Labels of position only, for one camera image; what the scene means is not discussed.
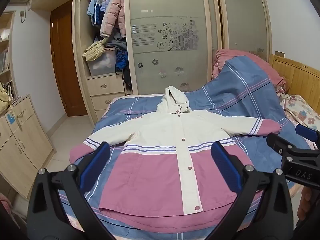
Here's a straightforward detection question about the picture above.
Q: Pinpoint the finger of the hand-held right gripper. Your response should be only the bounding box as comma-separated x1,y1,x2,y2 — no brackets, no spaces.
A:
266,132,313,164
295,124,320,143

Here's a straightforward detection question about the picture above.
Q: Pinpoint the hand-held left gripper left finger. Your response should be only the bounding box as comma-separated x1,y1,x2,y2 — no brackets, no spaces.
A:
26,141,112,240

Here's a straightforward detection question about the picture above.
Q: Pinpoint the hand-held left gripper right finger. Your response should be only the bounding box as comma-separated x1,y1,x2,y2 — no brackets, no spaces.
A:
211,141,294,240

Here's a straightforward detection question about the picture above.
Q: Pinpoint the white and pink hooded jacket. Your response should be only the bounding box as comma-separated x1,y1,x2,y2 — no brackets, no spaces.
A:
69,85,281,233

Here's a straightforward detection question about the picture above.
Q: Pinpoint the pile of grey folded clothes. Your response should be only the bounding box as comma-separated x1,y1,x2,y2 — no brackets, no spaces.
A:
104,31,127,53

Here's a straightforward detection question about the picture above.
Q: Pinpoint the person's right hand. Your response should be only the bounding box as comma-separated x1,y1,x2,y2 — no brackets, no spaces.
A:
297,187,320,228

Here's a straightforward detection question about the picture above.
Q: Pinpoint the floral bed sheet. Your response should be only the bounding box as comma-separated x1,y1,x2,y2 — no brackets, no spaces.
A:
276,91,320,148

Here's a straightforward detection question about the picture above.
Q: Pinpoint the wooden headboard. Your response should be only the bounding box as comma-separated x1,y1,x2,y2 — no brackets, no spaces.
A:
269,54,320,110

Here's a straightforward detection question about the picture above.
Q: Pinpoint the blue plaid blanket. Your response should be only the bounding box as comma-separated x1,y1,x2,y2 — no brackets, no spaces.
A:
57,55,312,240

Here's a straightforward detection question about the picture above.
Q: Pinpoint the small wardrobe drawer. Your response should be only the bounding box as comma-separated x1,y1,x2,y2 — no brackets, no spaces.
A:
90,93,127,112

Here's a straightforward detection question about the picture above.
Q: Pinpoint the light wooden cabinet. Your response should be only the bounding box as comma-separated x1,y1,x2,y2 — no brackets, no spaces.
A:
0,94,54,200

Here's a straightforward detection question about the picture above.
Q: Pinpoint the large wardrobe drawer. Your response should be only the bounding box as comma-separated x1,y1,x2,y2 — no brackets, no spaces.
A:
86,74,126,96

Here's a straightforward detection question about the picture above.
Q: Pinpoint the pink quilt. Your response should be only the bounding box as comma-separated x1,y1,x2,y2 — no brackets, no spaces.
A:
211,49,290,93

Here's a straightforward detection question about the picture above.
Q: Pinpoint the dark hanging clothing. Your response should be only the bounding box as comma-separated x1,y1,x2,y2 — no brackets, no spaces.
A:
122,69,133,91

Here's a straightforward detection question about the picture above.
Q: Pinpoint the clear plastic storage box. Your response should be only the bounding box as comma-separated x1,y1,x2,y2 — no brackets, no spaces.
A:
87,51,117,77

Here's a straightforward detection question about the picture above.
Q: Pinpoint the brown wooden door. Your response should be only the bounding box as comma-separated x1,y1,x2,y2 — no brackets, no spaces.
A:
50,0,88,117

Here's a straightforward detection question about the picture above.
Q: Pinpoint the bright blue cloth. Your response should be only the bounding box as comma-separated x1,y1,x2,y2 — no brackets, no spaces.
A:
115,50,129,71

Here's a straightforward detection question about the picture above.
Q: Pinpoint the light wooden wardrobe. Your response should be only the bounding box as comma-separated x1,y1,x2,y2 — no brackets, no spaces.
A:
72,0,273,128

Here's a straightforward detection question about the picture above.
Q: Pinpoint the yellow bag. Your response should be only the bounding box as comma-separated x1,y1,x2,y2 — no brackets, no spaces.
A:
0,84,23,132

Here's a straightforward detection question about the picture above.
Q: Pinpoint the yellowish crumpled garment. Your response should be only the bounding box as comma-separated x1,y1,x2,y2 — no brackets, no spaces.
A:
82,39,107,62

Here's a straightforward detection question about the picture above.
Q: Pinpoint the frosted plain sliding door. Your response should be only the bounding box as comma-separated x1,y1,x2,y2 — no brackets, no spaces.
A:
214,0,272,62

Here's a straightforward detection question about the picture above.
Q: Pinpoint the blue striped hanging garment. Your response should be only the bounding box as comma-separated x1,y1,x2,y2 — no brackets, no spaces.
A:
92,4,107,27

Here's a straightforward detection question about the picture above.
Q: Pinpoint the pink hanging puffer jacket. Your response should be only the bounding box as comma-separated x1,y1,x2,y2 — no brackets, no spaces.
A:
99,0,126,38

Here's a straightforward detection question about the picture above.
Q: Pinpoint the frosted floral sliding door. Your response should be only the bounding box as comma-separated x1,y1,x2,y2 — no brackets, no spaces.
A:
124,0,213,96

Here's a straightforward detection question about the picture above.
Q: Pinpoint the light blue hanging garment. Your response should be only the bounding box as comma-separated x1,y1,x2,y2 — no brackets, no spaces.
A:
87,0,102,17

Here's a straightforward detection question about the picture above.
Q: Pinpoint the wall bookshelf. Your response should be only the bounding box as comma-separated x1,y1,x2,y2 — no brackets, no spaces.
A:
0,11,19,101

